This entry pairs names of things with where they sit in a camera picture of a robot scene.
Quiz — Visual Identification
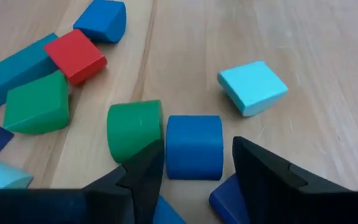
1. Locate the light blue long block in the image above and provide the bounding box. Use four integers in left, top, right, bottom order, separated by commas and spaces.
0, 32, 59, 112

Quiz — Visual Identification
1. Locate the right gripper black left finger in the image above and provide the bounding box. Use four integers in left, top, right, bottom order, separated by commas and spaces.
0, 139, 165, 224

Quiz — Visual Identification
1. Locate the small red block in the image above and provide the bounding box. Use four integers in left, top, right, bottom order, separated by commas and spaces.
44, 28, 108, 86

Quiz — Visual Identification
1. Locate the blue half-round block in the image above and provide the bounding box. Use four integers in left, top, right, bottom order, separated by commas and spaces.
72, 0, 127, 44

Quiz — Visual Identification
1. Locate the green rounded block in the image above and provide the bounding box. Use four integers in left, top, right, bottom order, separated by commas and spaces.
2, 70, 71, 136

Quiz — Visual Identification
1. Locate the green half-round block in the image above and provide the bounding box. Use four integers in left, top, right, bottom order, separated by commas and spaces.
106, 99, 165, 164

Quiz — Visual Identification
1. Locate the blue half-cylinder block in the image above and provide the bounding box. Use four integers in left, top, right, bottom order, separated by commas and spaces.
165, 114, 224, 182

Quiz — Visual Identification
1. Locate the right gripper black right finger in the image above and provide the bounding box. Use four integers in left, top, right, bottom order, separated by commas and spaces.
232, 136, 358, 224

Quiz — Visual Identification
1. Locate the dark blue angled block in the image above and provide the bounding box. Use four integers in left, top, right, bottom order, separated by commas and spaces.
208, 173, 252, 224

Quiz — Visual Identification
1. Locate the light cyan rounded block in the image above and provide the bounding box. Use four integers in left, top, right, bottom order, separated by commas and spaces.
0, 159, 34, 190

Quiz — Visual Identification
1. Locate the light cyan square block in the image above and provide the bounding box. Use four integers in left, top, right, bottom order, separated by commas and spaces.
217, 60, 290, 118

